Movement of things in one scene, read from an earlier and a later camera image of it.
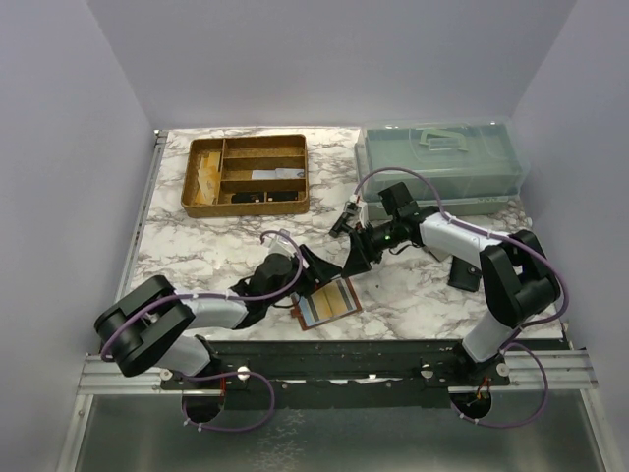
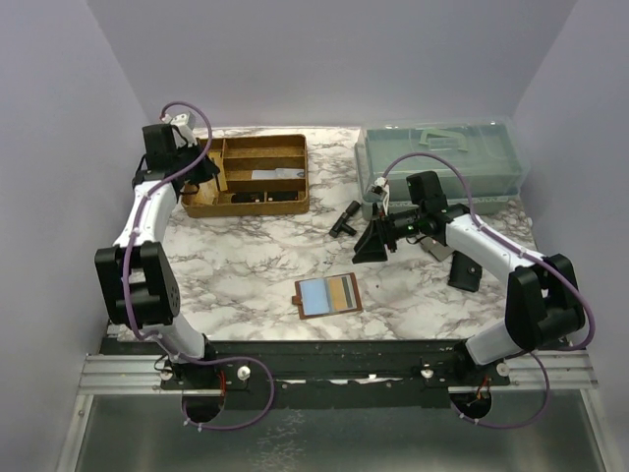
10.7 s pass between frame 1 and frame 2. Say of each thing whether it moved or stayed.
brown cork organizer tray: stayed
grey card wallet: stayed
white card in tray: stayed
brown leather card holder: moved
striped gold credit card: moved
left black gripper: moved
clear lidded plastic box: stayed
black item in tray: stayed
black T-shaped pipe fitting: stayed
